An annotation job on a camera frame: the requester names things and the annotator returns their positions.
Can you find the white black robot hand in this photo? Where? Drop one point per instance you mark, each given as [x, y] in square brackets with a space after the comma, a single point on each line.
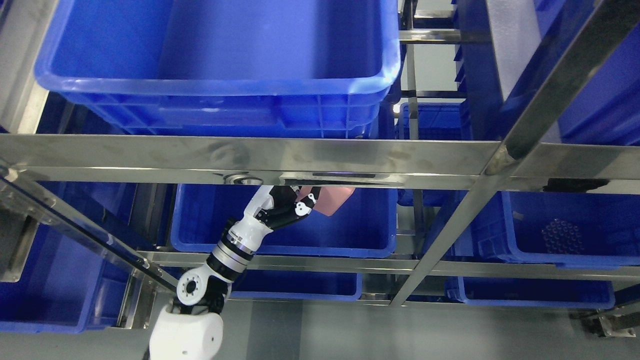
[271, 208]

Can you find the pink plastic storage box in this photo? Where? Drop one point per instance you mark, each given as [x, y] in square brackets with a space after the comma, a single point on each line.
[326, 200]

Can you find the blue crate middle shelf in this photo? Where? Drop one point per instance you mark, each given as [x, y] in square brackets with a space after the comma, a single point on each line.
[363, 227]

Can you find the large blue crate upper shelf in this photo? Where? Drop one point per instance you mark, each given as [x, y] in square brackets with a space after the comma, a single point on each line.
[225, 68]

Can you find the blue crate right shelf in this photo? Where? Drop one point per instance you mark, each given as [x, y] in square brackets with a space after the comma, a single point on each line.
[508, 228]

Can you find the blue crate bottom middle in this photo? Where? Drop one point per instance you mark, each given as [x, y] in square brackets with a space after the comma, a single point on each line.
[298, 285]

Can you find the blue crate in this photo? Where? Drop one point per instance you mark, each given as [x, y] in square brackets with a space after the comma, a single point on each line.
[529, 292]
[298, 285]
[64, 288]

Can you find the blue crate lower left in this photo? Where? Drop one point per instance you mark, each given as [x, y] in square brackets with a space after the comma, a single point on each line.
[64, 288]

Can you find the blue crate bottom right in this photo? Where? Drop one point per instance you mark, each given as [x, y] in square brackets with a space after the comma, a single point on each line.
[529, 292]

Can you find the dark round parts cluster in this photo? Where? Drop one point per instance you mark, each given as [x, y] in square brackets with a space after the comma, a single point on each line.
[561, 237]

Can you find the stainless steel shelf frame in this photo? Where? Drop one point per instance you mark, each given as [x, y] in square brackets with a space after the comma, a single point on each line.
[521, 162]

